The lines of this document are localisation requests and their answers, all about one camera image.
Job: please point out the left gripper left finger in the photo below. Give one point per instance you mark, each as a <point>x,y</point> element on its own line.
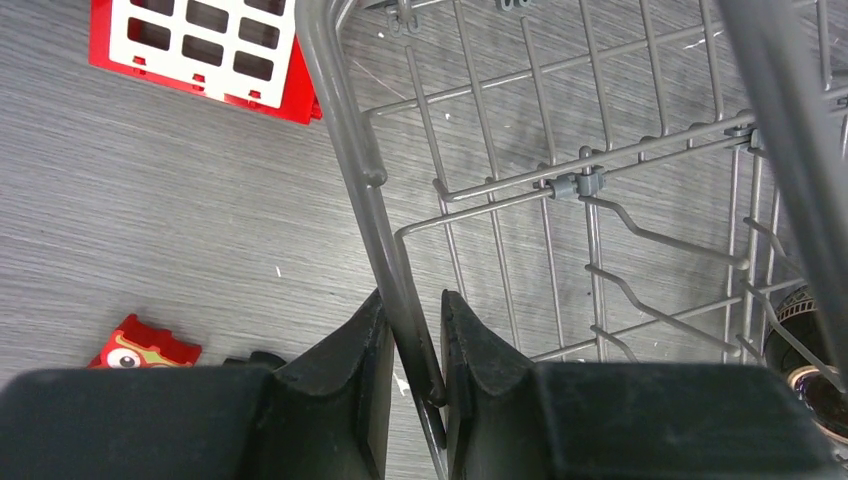
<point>324,415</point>

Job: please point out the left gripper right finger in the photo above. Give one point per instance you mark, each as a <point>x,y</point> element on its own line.
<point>509,417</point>

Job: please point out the grey wire dish rack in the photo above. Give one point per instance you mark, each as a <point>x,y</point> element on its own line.
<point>601,183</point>

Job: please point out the brown striped bowl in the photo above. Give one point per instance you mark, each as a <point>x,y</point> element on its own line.
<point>797,314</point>

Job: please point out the red window toy block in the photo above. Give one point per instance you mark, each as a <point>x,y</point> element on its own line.
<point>243,53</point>

